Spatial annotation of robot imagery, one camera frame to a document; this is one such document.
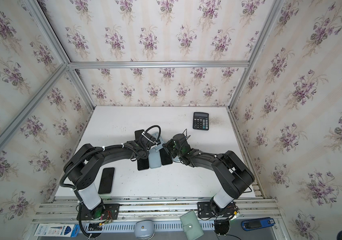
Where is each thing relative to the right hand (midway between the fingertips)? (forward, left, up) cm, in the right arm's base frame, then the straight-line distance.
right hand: (159, 145), depth 87 cm
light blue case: (-1, +1, 0) cm, 2 cm away
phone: (-5, +11, -13) cm, 18 cm away
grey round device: (-40, +5, -1) cm, 40 cm away
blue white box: (-39, +46, -8) cm, 61 cm away
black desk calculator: (+25, -30, -7) cm, 39 cm away
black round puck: (-39, -31, -13) cm, 51 cm away
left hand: (+6, +12, -5) cm, 14 cm away
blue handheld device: (-39, -41, -5) cm, 57 cm away
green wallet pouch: (-38, -16, -9) cm, 42 cm away
